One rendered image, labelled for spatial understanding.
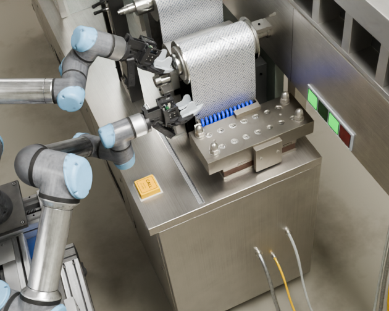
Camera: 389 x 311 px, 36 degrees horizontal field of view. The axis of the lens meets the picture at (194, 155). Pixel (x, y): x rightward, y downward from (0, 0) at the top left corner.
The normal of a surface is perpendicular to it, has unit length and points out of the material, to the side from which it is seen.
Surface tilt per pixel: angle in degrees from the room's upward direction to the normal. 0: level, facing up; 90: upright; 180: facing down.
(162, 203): 0
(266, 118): 0
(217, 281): 90
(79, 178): 85
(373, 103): 90
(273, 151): 90
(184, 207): 0
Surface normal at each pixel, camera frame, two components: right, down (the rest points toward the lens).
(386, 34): -0.91, 0.37
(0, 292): -0.22, -0.67
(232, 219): 0.40, 0.67
